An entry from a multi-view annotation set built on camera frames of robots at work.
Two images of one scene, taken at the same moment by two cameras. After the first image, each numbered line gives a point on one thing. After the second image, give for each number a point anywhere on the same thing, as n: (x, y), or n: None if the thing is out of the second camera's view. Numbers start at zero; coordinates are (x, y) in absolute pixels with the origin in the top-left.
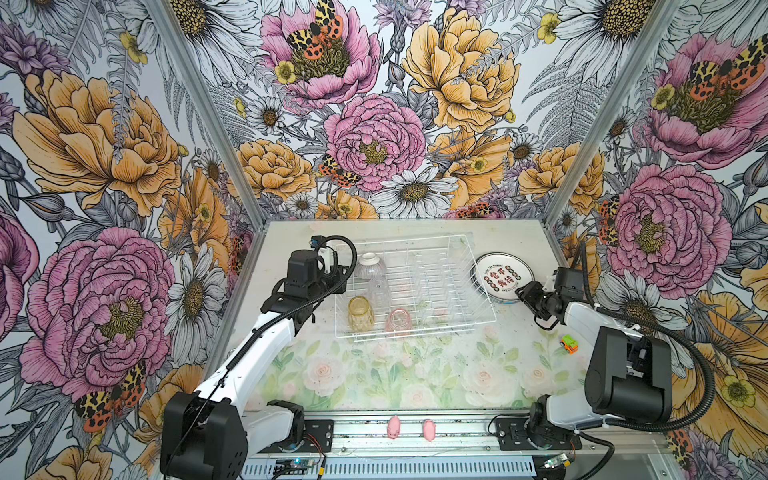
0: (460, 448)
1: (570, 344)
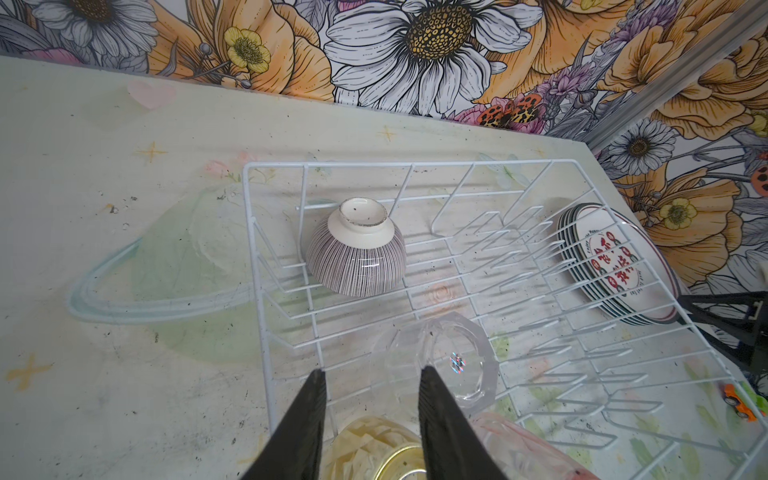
0: None
1: (745, 403)
